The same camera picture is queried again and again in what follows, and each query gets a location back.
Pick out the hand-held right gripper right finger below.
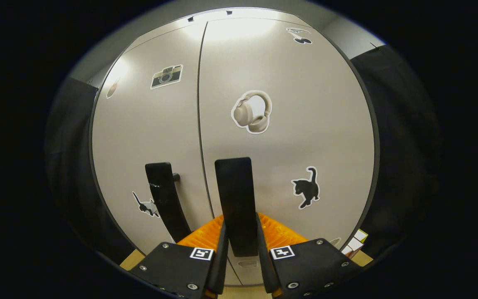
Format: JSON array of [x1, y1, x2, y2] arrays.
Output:
[[256, 213, 364, 299]]

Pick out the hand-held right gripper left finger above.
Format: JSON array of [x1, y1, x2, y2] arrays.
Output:
[[139, 214, 230, 299]]

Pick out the black door handle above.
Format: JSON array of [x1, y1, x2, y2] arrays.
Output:
[[145, 162, 193, 243], [215, 157, 259, 257]]

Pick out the headphone sticker shoe cabinet door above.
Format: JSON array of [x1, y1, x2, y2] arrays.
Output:
[[198, 17, 376, 287]]

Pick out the camera sticker shoe cabinet door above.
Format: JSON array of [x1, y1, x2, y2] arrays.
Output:
[[91, 21, 223, 256]]

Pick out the beige double-door shoe cabinet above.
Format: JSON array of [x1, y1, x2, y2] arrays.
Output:
[[88, 7, 381, 287]]

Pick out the beige cabinet drawer front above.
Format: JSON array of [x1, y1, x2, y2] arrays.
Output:
[[121, 7, 306, 52]]

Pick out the small colourful box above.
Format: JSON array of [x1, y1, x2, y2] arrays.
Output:
[[341, 228, 369, 258]]

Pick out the black drawer handle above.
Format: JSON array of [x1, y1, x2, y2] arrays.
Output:
[[187, 11, 233, 22]]

